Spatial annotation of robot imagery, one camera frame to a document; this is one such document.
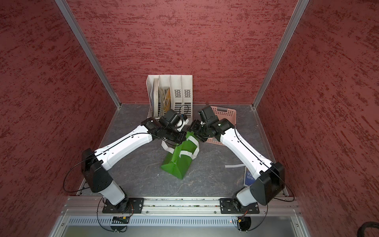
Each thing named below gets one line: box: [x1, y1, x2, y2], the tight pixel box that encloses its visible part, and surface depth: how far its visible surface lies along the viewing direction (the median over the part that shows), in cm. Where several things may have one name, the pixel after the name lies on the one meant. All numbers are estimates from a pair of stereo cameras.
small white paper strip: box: [225, 163, 246, 168], surface depth 90 cm
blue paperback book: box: [243, 165, 257, 187], surface depth 83 cm
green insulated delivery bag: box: [160, 131, 200, 180], surface depth 78 cm
